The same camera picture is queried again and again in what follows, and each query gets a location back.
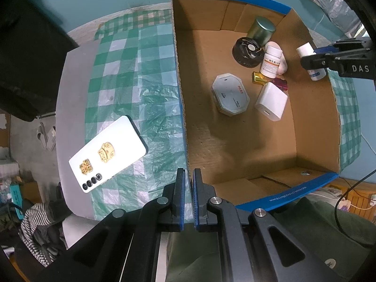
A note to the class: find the blue cardboard box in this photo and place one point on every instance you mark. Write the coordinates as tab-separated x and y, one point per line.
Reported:
235	141

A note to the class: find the dark green trousers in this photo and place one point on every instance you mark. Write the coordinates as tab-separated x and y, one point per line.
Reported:
293	220

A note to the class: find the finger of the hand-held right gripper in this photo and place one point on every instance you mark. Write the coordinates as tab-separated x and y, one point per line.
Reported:
320	61
324	50

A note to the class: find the dark green checked cloth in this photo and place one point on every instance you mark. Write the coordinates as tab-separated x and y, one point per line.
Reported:
138	19

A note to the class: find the black hanging clothing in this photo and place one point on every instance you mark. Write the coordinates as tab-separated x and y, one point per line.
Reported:
26	58

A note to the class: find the silver foil curtain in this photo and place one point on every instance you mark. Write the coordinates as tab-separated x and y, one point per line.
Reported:
332	3

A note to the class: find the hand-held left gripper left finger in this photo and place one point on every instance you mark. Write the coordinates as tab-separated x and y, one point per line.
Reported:
182	199

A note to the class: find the light green checked plastic sheet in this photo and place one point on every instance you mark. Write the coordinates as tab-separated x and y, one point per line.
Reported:
132	79

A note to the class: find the teal box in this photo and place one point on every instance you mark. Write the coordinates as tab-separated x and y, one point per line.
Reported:
16	201

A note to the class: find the white charger block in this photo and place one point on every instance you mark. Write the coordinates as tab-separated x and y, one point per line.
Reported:
270	101

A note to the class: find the purple and gold lighter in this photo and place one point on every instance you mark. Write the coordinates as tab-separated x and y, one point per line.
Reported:
258	77

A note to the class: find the white slipper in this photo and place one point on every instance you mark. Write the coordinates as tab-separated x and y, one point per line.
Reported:
52	139
41	136

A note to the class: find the teal lidded jar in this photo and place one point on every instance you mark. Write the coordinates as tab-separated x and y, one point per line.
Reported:
261	29

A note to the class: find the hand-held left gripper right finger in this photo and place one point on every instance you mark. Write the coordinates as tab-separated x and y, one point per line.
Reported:
196	199

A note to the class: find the striped black and white cloth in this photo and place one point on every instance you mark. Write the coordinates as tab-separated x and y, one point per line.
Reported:
38	235

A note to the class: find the white octagonal case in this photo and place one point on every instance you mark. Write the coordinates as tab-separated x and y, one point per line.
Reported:
230	94

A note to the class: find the orange label white pill bottle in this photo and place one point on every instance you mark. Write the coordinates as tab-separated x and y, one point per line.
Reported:
270	63

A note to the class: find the black round tin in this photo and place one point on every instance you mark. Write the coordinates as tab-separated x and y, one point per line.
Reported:
245	53

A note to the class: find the small white pill bottle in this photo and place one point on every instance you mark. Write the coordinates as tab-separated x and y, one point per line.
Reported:
304	49

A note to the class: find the white card with dots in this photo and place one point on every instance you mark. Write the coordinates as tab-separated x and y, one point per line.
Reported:
108	152

